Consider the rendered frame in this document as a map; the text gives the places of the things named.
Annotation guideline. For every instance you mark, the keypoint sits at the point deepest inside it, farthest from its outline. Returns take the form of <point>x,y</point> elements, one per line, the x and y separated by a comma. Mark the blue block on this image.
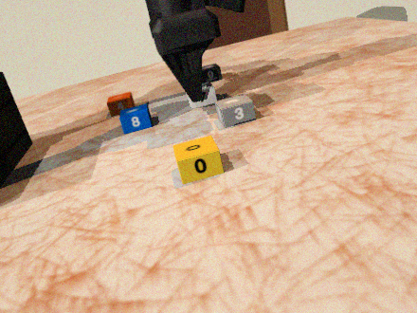
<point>135,118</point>

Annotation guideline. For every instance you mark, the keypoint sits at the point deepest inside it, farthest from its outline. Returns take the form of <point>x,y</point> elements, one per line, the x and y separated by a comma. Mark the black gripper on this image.
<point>181,36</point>

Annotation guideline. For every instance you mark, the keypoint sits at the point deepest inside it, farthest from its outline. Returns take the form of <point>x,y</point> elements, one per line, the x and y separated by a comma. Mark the yellow block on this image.
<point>198,159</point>

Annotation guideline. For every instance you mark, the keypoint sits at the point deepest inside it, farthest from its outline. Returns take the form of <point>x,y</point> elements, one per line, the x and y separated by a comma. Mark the orange block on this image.
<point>120,102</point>

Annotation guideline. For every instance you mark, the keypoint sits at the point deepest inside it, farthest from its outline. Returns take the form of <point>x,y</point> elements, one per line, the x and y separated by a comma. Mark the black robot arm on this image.
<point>235,5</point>

